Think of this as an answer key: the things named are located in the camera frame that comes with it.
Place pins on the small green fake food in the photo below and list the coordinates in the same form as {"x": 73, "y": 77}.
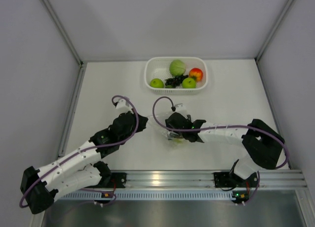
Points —
{"x": 178, "y": 141}

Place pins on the white slotted cable duct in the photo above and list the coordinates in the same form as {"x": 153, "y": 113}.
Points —
{"x": 152, "y": 195}

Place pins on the green fake apple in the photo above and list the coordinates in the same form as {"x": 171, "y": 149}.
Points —
{"x": 157, "y": 83}
{"x": 188, "y": 83}

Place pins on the dark green fake vegetable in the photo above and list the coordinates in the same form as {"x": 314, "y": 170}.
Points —
{"x": 175, "y": 81}

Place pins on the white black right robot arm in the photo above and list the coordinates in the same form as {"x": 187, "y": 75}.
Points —
{"x": 263, "y": 146}

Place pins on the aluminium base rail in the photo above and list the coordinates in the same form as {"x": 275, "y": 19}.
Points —
{"x": 193, "y": 179}

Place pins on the aluminium frame post right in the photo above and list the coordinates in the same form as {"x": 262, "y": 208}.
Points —
{"x": 274, "y": 28}

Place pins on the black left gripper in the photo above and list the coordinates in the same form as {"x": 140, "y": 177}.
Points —
{"x": 142, "y": 121}

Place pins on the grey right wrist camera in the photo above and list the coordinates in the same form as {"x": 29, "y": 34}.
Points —
{"x": 178, "y": 108}

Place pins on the orange red fake tomato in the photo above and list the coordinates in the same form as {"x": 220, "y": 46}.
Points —
{"x": 196, "y": 74}

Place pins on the aluminium frame post left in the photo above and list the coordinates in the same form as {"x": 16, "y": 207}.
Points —
{"x": 62, "y": 31}

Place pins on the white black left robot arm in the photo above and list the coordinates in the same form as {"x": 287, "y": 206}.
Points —
{"x": 83, "y": 167}

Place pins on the clear polka dot zip bag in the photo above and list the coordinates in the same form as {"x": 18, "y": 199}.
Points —
{"x": 165, "y": 135}

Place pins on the white perforated plastic basket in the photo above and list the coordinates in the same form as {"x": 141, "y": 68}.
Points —
{"x": 158, "y": 67}

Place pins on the pale green fake cabbage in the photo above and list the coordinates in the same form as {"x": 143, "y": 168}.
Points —
{"x": 177, "y": 68}

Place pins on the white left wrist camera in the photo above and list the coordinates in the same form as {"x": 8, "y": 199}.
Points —
{"x": 122, "y": 106}

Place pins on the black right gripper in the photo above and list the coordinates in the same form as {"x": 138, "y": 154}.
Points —
{"x": 169, "y": 126}

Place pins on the aluminium frame post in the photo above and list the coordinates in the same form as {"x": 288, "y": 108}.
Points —
{"x": 62, "y": 31}
{"x": 274, "y": 28}

